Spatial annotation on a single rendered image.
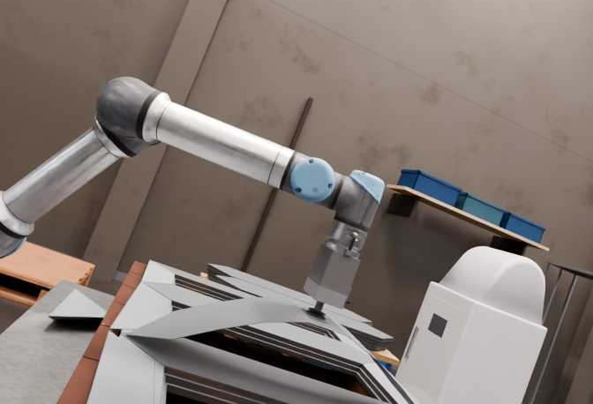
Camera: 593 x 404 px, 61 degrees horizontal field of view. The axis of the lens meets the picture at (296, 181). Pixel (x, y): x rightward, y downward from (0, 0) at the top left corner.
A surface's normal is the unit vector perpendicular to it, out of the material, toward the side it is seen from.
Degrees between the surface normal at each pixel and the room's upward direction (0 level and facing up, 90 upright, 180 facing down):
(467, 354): 90
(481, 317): 90
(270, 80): 90
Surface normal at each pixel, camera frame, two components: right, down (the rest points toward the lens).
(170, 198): 0.25, 0.04
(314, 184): -0.05, -0.04
